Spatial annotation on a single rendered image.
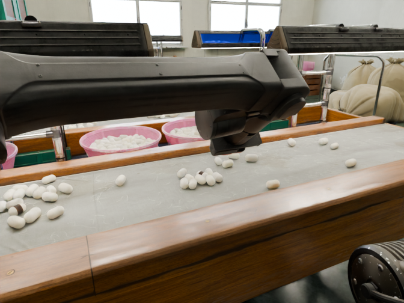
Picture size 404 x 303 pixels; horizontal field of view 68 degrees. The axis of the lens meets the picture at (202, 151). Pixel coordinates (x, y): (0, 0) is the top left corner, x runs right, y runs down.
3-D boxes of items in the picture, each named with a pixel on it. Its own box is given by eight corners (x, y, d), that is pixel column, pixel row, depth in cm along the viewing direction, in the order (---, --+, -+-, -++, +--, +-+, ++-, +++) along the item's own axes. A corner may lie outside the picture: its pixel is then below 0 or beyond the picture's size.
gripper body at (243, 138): (202, 122, 56) (217, 103, 49) (247, 117, 60) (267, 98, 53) (211, 154, 54) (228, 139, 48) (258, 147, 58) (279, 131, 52)
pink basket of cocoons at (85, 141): (178, 162, 104) (177, 136, 101) (109, 187, 86) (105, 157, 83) (134, 144, 122) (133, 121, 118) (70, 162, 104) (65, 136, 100)
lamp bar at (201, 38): (311, 46, 150) (312, 31, 148) (198, 48, 126) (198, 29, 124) (299, 46, 157) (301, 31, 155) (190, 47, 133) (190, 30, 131)
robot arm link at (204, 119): (312, 98, 40) (282, 50, 43) (241, 112, 35) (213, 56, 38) (269, 142, 50) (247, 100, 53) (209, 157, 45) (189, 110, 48)
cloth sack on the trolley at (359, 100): (408, 123, 324) (417, 88, 310) (357, 130, 299) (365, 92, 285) (365, 112, 373) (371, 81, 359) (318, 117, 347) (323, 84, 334)
